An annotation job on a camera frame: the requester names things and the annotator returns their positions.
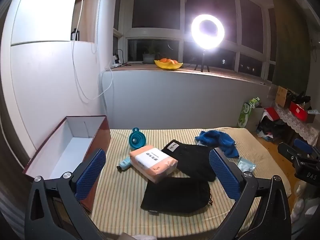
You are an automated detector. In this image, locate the clear cotton ball packet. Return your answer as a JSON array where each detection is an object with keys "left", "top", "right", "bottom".
[{"left": 236, "top": 156, "right": 257, "bottom": 173}]

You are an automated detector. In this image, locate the ring light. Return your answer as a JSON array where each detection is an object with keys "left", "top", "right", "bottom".
[{"left": 190, "top": 14, "right": 225, "bottom": 50}]

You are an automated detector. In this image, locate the black drawstring pouch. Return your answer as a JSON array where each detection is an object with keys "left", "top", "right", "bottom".
[{"left": 140, "top": 177, "right": 213, "bottom": 214}]

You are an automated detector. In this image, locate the blue towel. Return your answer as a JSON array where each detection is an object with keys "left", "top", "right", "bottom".
[{"left": 195, "top": 129, "right": 239, "bottom": 159}]

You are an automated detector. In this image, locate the yellow fruit bowl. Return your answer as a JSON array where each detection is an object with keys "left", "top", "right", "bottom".
[{"left": 154, "top": 59, "right": 183, "bottom": 70}]

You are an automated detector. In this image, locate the black glove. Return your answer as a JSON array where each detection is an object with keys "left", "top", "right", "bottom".
[{"left": 161, "top": 140, "right": 217, "bottom": 182}]

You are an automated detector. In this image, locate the pile of clothes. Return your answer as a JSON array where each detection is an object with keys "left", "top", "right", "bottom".
[{"left": 256, "top": 117, "right": 288, "bottom": 141}]

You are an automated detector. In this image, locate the teal silicone funnel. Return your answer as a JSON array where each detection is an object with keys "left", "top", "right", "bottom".
[{"left": 128, "top": 127, "right": 143, "bottom": 152}]

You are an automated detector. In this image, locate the white lace cloth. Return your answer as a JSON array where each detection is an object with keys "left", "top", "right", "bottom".
[{"left": 275, "top": 105, "right": 320, "bottom": 141}]

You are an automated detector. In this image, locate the black mini tripod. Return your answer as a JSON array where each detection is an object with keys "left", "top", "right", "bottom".
[{"left": 194, "top": 50, "right": 210, "bottom": 72}]

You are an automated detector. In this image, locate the dark green curtain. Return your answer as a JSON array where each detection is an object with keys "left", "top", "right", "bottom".
[{"left": 271, "top": 0, "right": 316, "bottom": 98}]

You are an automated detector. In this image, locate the green white paper pack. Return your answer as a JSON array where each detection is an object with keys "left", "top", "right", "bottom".
[{"left": 237, "top": 98, "right": 260, "bottom": 128}]

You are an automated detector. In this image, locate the white built-in cabinet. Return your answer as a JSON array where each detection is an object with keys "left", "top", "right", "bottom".
[{"left": 0, "top": 0, "right": 113, "bottom": 155}]

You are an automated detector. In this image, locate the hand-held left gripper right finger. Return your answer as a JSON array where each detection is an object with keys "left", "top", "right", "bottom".
[{"left": 209, "top": 148, "right": 292, "bottom": 240}]

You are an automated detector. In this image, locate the grey cardboard box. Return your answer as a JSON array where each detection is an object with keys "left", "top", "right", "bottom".
[{"left": 247, "top": 107, "right": 265, "bottom": 132}]

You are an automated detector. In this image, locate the red box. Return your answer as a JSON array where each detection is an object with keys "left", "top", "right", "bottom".
[{"left": 289, "top": 102, "right": 309, "bottom": 121}]

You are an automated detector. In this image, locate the brown cardboard box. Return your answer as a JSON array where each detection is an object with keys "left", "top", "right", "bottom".
[{"left": 275, "top": 85, "right": 291, "bottom": 108}]

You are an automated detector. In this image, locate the white framed window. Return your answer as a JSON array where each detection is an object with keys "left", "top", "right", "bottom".
[{"left": 112, "top": 0, "right": 278, "bottom": 82}]

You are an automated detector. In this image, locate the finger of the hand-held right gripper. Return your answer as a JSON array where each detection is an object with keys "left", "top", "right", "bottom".
[
  {"left": 294, "top": 138, "right": 314, "bottom": 155},
  {"left": 277, "top": 142, "right": 304, "bottom": 167}
]

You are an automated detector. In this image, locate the white cable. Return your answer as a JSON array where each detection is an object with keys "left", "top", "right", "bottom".
[{"left": 71, "top": 0, "right": 114, "bottom": 103}]

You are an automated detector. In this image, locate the red-brown storage box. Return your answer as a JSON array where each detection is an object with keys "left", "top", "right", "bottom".
[{"left": 22, "top": 115, "right": 112, "bottom": 214}]

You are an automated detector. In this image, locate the red cloth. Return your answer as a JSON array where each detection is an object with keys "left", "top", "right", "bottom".
[{"left": 264, "top": 107, "right": 280, "bottom": 122}]

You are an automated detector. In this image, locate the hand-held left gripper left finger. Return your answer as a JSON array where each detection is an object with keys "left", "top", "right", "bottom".
[{"left": 24, "top": 149, "right": 110, "bottom": 240}]

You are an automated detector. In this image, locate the potted plant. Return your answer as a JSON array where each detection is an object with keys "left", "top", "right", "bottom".
[{"left": 142, "top": 44, "right": 163, "bottom": 64}]

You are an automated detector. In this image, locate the white power strip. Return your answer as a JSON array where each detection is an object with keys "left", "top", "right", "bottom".
[{"left": 112, "top": 54, "right": 125, "bottom": 68}]

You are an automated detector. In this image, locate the striped beige bed sheet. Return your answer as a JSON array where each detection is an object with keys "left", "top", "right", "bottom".
[{"left": 91, "top": 127, "right": 292, "bottom": 239}]

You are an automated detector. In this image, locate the pink tissue pack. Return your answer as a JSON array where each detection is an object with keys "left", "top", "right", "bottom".
[{"left": 129, "top": 145, "right": 178, "bottom": 183}]

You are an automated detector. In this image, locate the small light blue tube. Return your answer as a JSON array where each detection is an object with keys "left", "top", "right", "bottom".
[{"left": 117, "top": 156, "right": 132, "bottom": 171}]

